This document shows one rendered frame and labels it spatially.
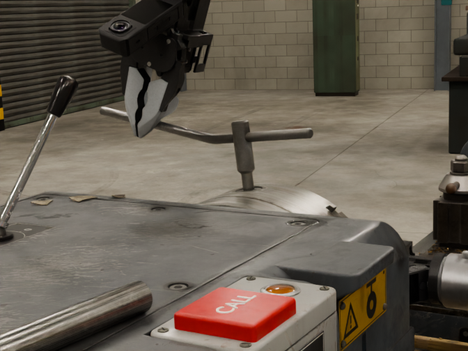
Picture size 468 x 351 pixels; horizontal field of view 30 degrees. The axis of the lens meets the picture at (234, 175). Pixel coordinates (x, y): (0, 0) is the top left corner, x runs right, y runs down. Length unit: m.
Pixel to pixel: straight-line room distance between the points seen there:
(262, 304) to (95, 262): 0.20
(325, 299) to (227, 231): 0.21
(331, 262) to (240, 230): 0.13
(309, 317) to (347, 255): 0.14
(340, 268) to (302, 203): 0.36
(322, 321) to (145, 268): 0.16
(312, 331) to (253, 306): 0.05
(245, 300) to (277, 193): 0.49
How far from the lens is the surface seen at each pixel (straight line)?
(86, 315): 0.56
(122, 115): 1.19
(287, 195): 1.06
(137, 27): 1.05
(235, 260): 0.71
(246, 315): 0.55
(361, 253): 0.73
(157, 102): 1.13
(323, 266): 0.69
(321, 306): 0.61
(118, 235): 0.81
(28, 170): 0.84
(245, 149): 1.06
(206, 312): 0.56
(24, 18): 12.51
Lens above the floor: 1.46
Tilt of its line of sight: 11 degrees down
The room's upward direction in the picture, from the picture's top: 2 degrees counter-clockwise
